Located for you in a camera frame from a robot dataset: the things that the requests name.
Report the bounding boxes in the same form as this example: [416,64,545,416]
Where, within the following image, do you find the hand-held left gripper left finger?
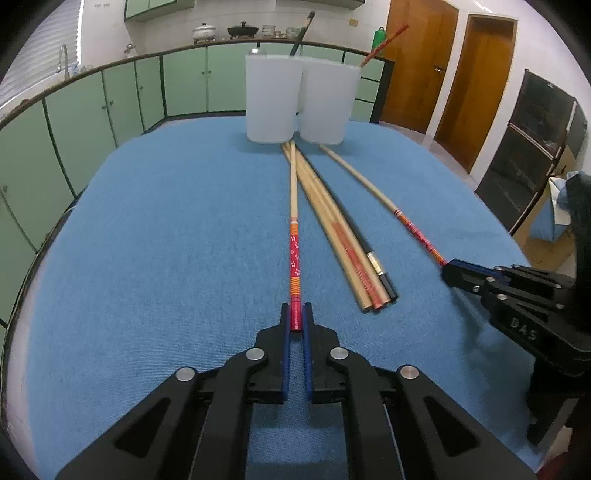
[55,303,293,480]

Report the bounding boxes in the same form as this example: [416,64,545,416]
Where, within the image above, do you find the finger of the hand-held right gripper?
[441,265,504,301]
[445,259,532,282]

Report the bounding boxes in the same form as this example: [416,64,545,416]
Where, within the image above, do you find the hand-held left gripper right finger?
[302,303,539,480]

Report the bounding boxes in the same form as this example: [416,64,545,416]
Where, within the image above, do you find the black chopstick with gold band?
[339,210,399,301]
[289,11,317,57]

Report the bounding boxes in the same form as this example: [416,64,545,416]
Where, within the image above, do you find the red patterned bamboo chopstick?
[288,141,304,333]
[320,144,451,269]
[359,24,411,68]

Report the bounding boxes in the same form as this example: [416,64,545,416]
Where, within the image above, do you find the white two-compartment utensil holder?
[245,52,363,145]

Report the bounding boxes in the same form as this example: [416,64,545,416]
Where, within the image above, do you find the blue cloth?
[536,171,578,241]

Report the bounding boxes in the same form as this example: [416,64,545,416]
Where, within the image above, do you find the black glass-door cabinet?
[475,69,590,234]

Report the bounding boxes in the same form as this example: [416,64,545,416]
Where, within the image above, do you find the blue table mat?
[25,113,555,480]

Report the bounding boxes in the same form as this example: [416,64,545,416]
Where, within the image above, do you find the plain wooden door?
[434,14,518,174]

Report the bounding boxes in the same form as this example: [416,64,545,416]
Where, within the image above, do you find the wooden door with knob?
[381,0,460,135]

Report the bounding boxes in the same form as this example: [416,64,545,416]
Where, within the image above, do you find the green base cabinets with counter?
[0,40,396,333]

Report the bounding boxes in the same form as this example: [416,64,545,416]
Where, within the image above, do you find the black wok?
[226,21,260,40]

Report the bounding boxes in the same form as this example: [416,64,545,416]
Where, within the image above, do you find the white cooking pot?
[192,22,218,45]

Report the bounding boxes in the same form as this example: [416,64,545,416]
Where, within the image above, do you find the white window blind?
[0,0,84,110]

